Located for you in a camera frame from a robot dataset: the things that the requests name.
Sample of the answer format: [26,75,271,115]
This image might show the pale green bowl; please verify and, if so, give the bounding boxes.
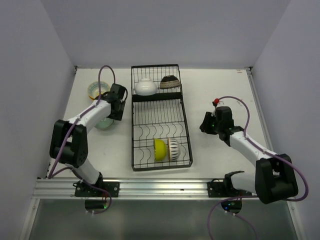
[94,117,114,130]

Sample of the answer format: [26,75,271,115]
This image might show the orange yellow bowl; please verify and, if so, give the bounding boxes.
[88,94,96,100]

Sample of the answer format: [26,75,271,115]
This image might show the white bowl yellow sun dots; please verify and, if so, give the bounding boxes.
[87,81,111,98]

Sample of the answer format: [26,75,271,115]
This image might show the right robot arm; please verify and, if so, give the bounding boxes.
[199,106,299,204]

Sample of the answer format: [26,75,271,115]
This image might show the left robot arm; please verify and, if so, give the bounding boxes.
[48,83,128,197]

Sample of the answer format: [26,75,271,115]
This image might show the white ceramic bowl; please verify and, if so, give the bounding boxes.
[134,78,158,96]

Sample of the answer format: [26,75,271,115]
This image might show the white black striped bowl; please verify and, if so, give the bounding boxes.
[167,138,181,162]

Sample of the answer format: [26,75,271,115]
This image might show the lime yellow bowl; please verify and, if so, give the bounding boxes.
[153,138,167,162]

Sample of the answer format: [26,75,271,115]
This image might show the dark patterned bowl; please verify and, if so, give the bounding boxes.
[159,75,181,89]

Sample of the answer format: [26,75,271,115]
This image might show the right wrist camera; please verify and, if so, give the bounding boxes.
[212,98,229,109]

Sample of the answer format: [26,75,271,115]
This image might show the black wire dish rack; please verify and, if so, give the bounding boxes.
[131,64,193,172]

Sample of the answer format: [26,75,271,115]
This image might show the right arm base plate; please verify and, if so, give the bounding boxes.
[206,178,240,198]

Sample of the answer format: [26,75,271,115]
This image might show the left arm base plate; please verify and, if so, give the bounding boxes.
[72,181,120,198]

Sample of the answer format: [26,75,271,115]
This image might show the aluminium mounting rail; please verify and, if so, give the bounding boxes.
[31,177,212,200]

